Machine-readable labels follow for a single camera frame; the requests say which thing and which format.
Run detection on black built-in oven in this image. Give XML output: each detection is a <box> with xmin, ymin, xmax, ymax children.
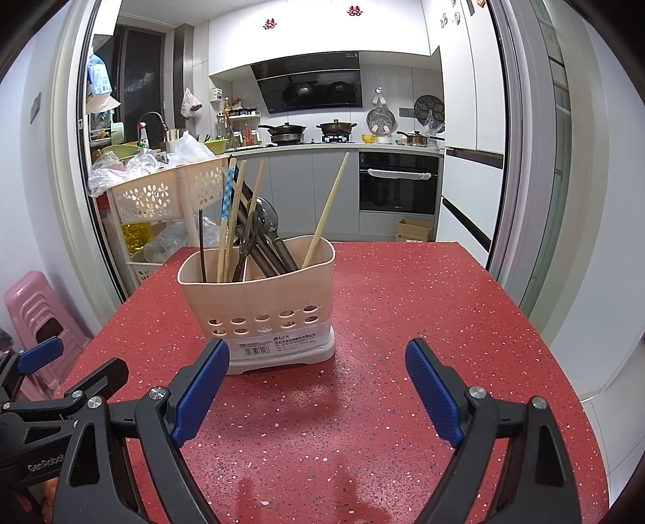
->
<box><xmin>359</xmin><ymin>151</ymin><xmax>440</xmax><ymax>215</ymax></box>

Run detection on round black divided pan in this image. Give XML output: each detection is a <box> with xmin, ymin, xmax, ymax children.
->
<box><xmin>414</xmin><ymin>95</ymin><xmax>445</xmax><ymax>124</ymax></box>

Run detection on clear bags on cart shelf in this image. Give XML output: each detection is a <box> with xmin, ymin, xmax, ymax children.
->
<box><xmin>144</xmin><ymin>219</ymin><xmax>202</xmax><ymax>263</ymax></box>

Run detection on beige flower-cutout storage cart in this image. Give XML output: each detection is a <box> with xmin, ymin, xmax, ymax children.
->
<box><xmin>108</xmin><ymin>156</ymin><xmax>233</xmax><ymax>283</ymax></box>

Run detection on beige plastic utensil holder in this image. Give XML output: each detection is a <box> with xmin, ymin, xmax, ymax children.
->
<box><xmin>176</xmin><ymin>237</ymin><xmax>337</xmax><ymax>376</ymax></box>

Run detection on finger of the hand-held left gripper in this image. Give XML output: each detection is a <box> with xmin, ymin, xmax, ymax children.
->
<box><xmin>10</xmin><ymin>359</ymin><xmax>130</xmax><ymax>429</ymax></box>
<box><xmin>0</xmin><ymin>337</ymin><xmax>65</xmax><ymax>404</ymax></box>

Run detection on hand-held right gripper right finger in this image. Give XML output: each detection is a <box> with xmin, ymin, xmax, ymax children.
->
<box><xmin>406</xmin><ymin>339</ymin><xmax>590</xmax><ymax>524</ymax></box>

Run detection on dark pot with lid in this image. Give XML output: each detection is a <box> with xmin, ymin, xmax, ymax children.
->
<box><xmin>316</xmin><ymin>119</ymin><xmax>358</xmax><ymax>138</ymax></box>

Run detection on round steel steamer rack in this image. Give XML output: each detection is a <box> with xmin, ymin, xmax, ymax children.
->
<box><xmin>366</xmin><ymin>107</ymin><xmax>396</xmax><ymax>134</ymax></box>

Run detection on black-handled fork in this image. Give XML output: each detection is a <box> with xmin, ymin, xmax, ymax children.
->
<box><xmin>231</xmin><ymin>237</ymin><xmax>259</xmax><ymax>282</ymax></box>

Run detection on blue patterned wooden chopstick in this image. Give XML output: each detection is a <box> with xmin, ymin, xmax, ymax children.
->
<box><xmin>216</xmin><ymin>157</ymin><xmax>237</xmax><ymax>283</ymax></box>

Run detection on white plastic bag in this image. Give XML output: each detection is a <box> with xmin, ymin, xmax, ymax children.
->
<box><xmin>166</xmin><ymin>131</ymin><xmax>217</xmax><ymax>164</ymax></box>

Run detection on cardboard box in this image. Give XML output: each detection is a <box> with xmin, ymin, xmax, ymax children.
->
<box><xmin>395</xmin><ymin>218</ymin><xmax>434</xmax><ymax>243</ymax></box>

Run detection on white towel on oven handle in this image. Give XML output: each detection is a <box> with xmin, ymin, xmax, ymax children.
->
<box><xmin>368</xmin><ymin>168</ymin><xmax>433</xmax><ymax>181</ymax></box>

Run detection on black range hood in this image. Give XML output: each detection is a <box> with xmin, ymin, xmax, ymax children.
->
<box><xmin>250</xmin><ymin>52</ymin><xmax>364</xmax><ymax>114</ymax></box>

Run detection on small steel pot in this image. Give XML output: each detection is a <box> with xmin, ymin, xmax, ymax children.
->
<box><xmin>396</xmin><ymin>130</ymin><xmax>445</xmax><ymax>148</ymax></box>

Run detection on pink plastic stool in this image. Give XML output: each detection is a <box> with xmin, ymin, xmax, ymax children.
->
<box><xmin>4</xmin><ymin>271</ymin><xmax>92</xmax><ymax>399</ymax></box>

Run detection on person's left hand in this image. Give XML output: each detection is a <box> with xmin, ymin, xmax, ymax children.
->
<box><xmin>15</xmin><ymin>481</ymin><xmax>56</xmax><ymax>524</ymax></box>

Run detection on hanging clear plastic bag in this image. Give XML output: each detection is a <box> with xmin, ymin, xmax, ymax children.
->
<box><xmin>181</xmin><ymin>87</ymin><xmax>204</xmax><ymax>119</ymax></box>

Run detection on white refrigerator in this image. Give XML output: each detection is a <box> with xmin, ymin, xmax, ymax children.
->
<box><xmin>436</xmin><ymin>0</ymin><xmax>507</xmax><ymax>253</ymax></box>

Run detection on yellow oil bottle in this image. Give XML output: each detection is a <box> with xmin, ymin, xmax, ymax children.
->
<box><xmin>122</xmin><ymin>222</ymin><xmax>152</xmax><ymax>255</ymax></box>

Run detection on clear crumpled plastic bag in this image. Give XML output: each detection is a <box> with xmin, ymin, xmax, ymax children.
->
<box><xmin>88</xmin><ymin>151</ymin><xmax>167</xmax><ymax>197</ymax></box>

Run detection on condiment bottle rack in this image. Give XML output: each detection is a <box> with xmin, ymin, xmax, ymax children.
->
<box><xmin>216</xmin><ymin>96</ymin><xmax>260</xmax><ymax>147</ymax></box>

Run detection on black kitchen faucet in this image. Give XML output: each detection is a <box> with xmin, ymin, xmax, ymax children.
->
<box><xmin>138</xmin><ymin>112</ymin><xmax>169</xmax><ymax>147</ymax></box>

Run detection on hanging blue white bag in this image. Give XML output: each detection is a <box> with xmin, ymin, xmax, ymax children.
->
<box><xmin>87</xmin><ymin>53</ymin><xmax>122</xmax><ymax>114</ymax></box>

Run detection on black wok with lid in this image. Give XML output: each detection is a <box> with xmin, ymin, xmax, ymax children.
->
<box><xmin>258</xmin><ymin>122</ymin><xmax>307</xmax><ymax>144</ymax></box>

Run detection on black-handled spoon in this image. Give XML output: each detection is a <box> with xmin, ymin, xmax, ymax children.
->
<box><xmin>256</xmin><ymin>198</ymin><xmax>302</xmax><ymax>273</ymax></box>
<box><xmin>238</xmin><ymin>177</ymin><xmax>283</xmax><ymax>275</ymax></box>
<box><xmin>241</xmin><ymin>210</ymin><xmax>275</xmax><ymax>278</ymax></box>

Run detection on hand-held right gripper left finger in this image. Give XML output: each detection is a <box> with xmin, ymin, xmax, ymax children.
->
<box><xmin>53</xmin><ymin>339</ymin><xmax>231</xmax><ymax>524</ymax></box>

